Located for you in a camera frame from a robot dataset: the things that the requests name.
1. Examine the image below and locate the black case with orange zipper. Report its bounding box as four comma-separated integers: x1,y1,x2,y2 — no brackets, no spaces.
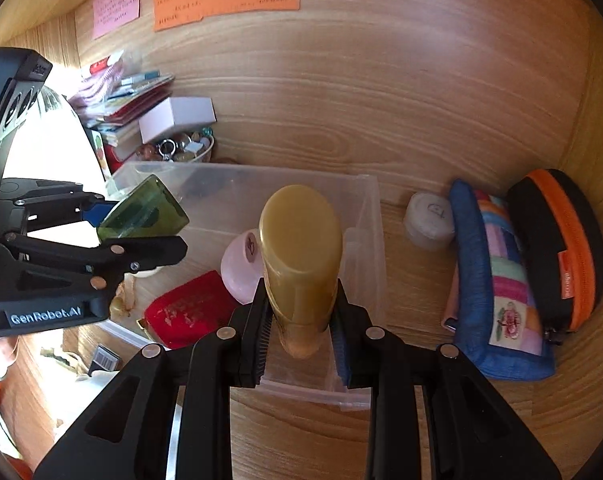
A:
505,168,603,345

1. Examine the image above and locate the small white box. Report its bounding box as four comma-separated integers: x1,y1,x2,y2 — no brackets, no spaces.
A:
138,96,217,145

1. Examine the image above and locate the small black box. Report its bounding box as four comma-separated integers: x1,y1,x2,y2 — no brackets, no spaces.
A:
92,344,120,372

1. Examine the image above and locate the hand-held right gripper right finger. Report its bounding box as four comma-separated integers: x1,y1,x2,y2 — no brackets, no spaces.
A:
330,280,563,480

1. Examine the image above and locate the pink round jar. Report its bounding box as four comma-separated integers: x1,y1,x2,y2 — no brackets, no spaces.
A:
220,227,268,306

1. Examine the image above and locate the white bowl of trinkets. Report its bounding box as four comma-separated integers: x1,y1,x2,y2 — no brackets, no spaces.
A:
135,129,216,164

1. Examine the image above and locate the pink paper note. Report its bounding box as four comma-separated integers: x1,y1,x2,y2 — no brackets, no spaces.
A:
90,0,141,41

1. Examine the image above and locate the person's left hand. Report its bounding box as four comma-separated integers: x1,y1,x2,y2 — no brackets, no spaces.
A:
0,335,22,383

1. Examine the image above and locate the stack of cards and packets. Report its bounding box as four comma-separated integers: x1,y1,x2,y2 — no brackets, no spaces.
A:
68,50,175,137

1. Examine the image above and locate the blue fabric pouch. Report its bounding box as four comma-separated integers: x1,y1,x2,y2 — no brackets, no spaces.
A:
442,178,558,382

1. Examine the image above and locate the red pouch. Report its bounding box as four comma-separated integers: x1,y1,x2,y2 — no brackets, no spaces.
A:
143,270,238,352

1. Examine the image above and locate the clear plastic storage bin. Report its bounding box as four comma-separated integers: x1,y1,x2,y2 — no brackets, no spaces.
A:
104,160,388,412

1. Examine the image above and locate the yellow cylindrical bottle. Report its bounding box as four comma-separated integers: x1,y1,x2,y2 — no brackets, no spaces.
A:
258,184,344,359

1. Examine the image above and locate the small white round container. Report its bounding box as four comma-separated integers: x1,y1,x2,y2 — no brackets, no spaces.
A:
402,191,457,251

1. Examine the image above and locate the white desk lamp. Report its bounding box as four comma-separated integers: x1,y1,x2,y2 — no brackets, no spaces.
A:
1,84,108,248

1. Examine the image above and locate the green round bottle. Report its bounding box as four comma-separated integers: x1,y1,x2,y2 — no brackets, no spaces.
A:
96,174,190,242

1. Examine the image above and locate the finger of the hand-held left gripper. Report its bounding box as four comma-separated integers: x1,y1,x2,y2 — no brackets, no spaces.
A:
0,176,119,227
0,232,189,291

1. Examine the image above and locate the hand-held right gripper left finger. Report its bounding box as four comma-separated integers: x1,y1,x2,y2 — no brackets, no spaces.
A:
32,280,273,480

